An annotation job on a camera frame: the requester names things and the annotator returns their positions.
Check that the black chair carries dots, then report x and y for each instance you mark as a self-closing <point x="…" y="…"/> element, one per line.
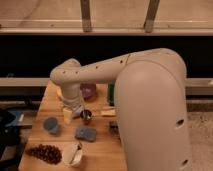
<point x="10" y="142"/>

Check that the crumpled blue cloth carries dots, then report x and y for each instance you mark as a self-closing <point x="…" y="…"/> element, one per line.
<point x="77" y="112"/>

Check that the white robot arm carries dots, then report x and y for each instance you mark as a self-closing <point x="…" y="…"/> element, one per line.
<point x="150" y="104"/>

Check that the blue sponge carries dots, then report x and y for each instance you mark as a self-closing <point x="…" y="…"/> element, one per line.
<point x="86" y="134"/>

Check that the small metal cup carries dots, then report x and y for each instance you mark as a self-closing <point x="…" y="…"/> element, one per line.
<point x="86" y="116"/>

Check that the right window frame post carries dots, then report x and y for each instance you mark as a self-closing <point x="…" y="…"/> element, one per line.
<point x="150" y="16"/>

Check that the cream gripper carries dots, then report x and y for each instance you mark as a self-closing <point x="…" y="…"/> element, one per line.
<point x="68" y="115"/>

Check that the left window frame post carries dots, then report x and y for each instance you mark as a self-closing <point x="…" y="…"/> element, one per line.
<point x="85" y="15"/>

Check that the green plastic tray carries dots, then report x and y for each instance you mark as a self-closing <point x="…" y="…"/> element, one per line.
<point x="110" y="94"/>

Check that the purple bowl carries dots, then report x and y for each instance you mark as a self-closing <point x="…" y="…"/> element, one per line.
<point x="88" y="90"/>

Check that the brown grape bunch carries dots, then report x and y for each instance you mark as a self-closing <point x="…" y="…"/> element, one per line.
<point x="47" y="153"/>

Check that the beige banana toy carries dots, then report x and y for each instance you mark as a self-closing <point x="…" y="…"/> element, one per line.
<point x="108" y="111"/>

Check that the blue plastic cup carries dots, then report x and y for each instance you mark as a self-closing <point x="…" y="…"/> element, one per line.
<point x="51" y="125"/>

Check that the window frame post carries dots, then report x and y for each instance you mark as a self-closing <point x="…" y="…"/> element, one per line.
<point x="150" y="16"/>
<point x="85" y="15"/>

